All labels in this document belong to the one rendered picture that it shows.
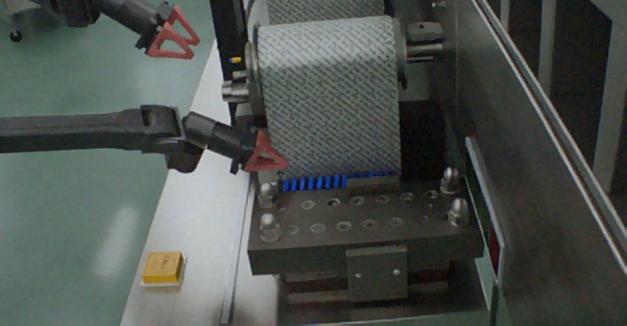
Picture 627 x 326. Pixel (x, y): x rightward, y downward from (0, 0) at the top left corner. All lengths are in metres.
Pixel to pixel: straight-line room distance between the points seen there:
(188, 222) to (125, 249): 1.49
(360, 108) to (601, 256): 0.76
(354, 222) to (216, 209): 0.40
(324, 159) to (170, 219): 0.39
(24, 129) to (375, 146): 0.62
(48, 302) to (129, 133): 1.72
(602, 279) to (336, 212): 0.73
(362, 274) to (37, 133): 0.59
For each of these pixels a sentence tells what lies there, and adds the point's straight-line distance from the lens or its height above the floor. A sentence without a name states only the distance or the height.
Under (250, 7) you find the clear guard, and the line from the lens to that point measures 2.22.
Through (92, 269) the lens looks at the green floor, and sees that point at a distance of 2.86.
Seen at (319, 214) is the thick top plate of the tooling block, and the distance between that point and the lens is 1.17.
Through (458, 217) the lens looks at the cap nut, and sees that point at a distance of 1.12.
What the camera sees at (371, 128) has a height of 1.13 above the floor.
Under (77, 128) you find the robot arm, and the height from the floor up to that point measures 1.24.
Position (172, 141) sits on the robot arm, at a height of 1.17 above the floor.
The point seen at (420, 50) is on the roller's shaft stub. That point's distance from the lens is 1.20.
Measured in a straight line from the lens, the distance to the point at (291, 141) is 1.22.
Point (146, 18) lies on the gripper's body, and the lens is 1.18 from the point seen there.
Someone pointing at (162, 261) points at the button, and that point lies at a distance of 1.31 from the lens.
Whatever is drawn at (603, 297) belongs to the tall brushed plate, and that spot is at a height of 1.39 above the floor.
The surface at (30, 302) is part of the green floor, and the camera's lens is 2.84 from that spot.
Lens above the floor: 1.74
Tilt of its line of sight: 31 degrees down
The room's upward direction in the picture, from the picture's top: 7 degrees counter-clockwise
